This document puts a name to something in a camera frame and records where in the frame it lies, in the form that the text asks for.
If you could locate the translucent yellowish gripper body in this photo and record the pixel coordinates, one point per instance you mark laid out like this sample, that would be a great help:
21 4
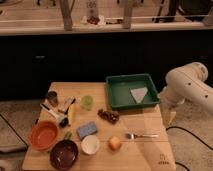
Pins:
168 114

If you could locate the silver metal fork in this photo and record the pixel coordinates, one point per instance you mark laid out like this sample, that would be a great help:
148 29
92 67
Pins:
135 136

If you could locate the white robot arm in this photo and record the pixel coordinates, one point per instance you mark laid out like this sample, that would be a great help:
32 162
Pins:
186 82

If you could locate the green plastic cup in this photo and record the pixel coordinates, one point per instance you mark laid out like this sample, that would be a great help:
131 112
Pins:
87 102

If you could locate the grey triangular cloth piece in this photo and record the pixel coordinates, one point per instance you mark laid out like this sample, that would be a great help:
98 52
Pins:
138 94

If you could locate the green plastic tray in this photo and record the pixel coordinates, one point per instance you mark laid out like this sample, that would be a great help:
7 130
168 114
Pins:
119 91

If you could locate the brown grape bunch toy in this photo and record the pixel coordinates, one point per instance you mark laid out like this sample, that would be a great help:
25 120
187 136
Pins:
110 116

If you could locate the orange cube toy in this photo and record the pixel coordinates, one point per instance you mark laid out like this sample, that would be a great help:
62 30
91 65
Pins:
114 143

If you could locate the blue sponge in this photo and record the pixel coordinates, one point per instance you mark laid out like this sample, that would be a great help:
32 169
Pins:
86 129

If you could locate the yellow banana toy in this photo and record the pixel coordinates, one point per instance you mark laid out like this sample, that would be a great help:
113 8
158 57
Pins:
71 113

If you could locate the small green toy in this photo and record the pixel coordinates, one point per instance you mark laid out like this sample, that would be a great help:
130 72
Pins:
67 135

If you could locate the brown black rectangular block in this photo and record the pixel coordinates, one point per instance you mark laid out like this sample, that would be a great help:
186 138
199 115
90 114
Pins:
63 108

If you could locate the dark purple bowl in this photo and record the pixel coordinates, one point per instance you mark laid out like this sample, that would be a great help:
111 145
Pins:
64 155

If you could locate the silver metal can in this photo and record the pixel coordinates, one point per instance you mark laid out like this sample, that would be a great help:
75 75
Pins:
52 98

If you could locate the orange bowl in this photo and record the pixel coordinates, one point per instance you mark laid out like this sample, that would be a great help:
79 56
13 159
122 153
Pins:
43 135

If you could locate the wooden post right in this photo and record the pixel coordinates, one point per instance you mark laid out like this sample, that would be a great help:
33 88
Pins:
128 8

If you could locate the wooden post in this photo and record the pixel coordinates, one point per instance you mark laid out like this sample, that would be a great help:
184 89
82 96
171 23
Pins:
66 14
128 8

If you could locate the wooden post left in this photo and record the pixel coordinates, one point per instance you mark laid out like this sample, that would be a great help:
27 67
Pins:
66 14

